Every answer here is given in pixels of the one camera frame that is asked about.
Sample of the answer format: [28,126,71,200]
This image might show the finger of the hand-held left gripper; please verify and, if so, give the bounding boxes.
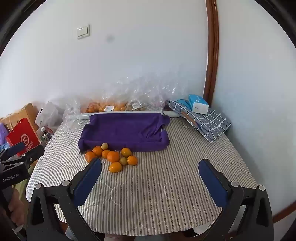
[0,142,26,160]
[0,145,45,173]

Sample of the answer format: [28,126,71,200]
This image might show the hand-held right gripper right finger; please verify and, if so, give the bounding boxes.
[185,159,274,241]

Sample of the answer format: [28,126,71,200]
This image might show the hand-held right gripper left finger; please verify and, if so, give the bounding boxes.
[26,159,105,241]

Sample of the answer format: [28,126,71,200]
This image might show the large orange mandarin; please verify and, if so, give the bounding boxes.
[107,150,120,163]

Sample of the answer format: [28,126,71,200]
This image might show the clear bag of brown fruits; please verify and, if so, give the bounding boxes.
[126,76,185,112]

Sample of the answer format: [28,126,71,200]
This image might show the red paper bag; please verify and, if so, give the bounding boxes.
[5,113,41,156]

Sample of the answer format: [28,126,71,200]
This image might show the purple plastic bag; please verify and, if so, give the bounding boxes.
[0,123,10,149]

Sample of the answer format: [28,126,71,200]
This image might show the plastic bottle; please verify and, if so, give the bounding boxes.
[39,126,53,145]

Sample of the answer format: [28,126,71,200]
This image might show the brown paper bag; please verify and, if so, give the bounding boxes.
[0,103,40,132]

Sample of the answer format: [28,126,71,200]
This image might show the white plastic bag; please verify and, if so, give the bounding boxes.
[35,101,60,133]

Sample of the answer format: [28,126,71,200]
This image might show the empty clear plastic bag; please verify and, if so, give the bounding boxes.
[62,98,90,127]

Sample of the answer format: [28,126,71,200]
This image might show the plaid folded cloth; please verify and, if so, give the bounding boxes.
[165,99,232,143]

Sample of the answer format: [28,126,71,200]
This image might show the purple towel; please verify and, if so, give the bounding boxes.
[78,113,171,153]

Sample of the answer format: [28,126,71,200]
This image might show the clear bag of oranges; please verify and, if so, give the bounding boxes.
[79,79,130,114]

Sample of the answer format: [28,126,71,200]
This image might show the blue and white box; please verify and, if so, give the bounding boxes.
[188,94,210,115]

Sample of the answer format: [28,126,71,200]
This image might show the black cable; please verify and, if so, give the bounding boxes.
[162,106,181,118]

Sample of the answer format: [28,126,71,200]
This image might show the white light switch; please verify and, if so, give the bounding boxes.
[76,24,90,40]

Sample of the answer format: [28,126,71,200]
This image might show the brown wooden door frame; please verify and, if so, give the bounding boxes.
[203,0,220,108]

